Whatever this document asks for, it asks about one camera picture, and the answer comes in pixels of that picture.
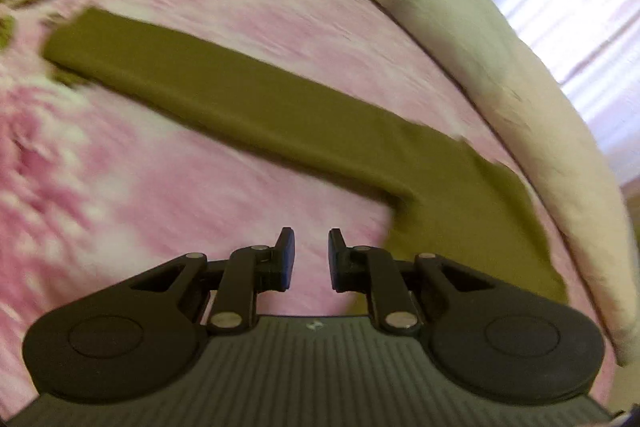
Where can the sheer white curtain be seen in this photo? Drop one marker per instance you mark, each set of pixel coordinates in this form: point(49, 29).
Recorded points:
point(575, 7)

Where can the pink floral blanket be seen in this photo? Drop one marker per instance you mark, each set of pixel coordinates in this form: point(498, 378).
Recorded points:
point(150, 207)

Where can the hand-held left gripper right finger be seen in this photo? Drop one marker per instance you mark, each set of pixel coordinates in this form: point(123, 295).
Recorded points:
point(334, 262)

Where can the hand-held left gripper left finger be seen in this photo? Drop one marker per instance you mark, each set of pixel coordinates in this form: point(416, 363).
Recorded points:
point(286, 257)

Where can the grey and white duvet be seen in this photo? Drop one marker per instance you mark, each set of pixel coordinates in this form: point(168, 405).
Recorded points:
point(500, 72)

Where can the olive green shirt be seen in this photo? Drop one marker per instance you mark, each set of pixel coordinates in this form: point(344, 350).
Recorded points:
point(275, 117)

